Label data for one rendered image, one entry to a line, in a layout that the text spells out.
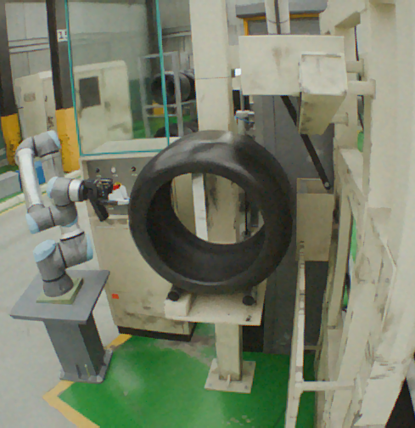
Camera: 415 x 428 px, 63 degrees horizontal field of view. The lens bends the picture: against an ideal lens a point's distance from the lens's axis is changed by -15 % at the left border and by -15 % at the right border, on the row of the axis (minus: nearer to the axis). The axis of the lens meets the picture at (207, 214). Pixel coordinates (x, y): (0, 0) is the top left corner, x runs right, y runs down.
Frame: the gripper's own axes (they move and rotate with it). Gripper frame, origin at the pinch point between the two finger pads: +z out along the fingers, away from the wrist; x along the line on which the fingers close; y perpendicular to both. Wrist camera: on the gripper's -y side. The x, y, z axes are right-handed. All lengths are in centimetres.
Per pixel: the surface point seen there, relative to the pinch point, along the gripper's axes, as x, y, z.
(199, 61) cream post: 26, 52, 18
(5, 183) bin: 340, -147, -386
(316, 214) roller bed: 19, -3, 70
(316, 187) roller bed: 38, 2, 70
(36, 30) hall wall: 704, 133, -581
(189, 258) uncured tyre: 11.2, -26.7, 21.0
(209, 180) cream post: 26.0, 2.5, 24.6
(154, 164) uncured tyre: -9.7, 18.6, 13.3
